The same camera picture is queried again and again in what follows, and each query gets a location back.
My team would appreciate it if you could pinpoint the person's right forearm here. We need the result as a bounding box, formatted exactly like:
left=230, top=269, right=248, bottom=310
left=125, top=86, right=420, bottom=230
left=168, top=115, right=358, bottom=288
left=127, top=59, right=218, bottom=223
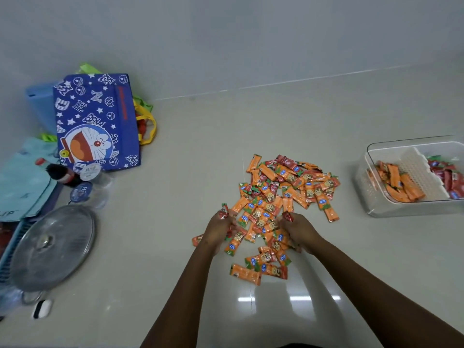
left=303, top=237, right=464, bottom=348

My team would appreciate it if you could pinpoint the person's left hand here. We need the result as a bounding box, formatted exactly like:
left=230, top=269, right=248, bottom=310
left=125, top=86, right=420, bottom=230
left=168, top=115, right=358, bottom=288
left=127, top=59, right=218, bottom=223
left=200, top=210, right=238, bottom=256

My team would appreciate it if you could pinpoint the clear water bottle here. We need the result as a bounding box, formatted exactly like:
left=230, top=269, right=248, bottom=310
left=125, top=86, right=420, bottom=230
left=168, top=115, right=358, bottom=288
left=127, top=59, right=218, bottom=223
left=79, top=162, right=114, bottom=189
left=69, top=181, right=109, bottom=210

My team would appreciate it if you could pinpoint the pale teal fabric bag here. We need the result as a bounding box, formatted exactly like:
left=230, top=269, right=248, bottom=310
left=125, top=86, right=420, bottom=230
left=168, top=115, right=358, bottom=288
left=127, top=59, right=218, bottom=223
left=0, top=137, right=61, bottom=222

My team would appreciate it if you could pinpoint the person's left forearm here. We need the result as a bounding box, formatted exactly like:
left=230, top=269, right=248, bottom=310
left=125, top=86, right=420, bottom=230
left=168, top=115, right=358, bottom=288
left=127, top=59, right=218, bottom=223
left=140, top=241, right=222, bottom=348

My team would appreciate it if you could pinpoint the glass pot lid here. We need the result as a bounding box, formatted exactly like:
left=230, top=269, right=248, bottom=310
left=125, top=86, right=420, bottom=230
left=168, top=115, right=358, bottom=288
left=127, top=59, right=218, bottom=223
left=9, top=204, right=97, bottom=293

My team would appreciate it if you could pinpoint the small bunch of orange packets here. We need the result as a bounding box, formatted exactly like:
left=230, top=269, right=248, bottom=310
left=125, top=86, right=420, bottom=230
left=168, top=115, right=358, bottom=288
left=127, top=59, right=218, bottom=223
left=374, top=161, right=426, bottom=203

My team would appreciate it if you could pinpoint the person's right hand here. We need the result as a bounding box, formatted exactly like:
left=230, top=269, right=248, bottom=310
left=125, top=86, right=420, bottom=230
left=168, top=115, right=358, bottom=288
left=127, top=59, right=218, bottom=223
left=278, top=212, right=324, bottom=255

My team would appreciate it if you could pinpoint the white and black mouse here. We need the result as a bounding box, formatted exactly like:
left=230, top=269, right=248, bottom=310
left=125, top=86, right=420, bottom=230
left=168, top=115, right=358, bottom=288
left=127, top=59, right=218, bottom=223
left=31, top=298, right=54, bottom=320

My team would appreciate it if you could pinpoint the small bunch of red packets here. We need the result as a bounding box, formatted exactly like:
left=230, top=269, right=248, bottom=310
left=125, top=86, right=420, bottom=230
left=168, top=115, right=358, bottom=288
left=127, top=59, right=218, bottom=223
left=426, top=155, right=464, bottom=200

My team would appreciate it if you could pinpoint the pile of orange snack packets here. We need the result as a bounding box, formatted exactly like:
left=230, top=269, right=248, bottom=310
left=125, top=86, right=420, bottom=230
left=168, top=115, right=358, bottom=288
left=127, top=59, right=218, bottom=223
left=191, top=154, right=341, bottom=287

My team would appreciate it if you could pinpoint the white perforated divider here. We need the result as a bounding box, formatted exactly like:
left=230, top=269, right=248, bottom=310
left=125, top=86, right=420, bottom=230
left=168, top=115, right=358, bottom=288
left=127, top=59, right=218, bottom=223
left=397, top=146, right=451, bottom=202

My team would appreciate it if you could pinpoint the light blue plastic bin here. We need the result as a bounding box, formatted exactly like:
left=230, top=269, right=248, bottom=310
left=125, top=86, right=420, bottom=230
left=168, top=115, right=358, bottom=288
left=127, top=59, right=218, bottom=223
left=25, top=82, right=58, bottom=135

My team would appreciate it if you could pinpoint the cola bottle with red cap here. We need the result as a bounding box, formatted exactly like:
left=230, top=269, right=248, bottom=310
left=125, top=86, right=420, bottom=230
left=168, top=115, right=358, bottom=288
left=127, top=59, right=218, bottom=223
left=35, top=157, right=83, bottom=188

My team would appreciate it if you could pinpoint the clear plastic container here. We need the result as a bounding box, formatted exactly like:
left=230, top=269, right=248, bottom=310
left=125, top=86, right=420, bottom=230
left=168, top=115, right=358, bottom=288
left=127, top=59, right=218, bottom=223
left=355, top=135, right=464, bottom=218

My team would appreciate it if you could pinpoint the blue cartoon print tote bag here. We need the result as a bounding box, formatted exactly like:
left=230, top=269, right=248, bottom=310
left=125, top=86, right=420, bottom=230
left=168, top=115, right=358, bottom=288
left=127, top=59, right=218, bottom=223
left=53, top=73, right=141, bottom=173

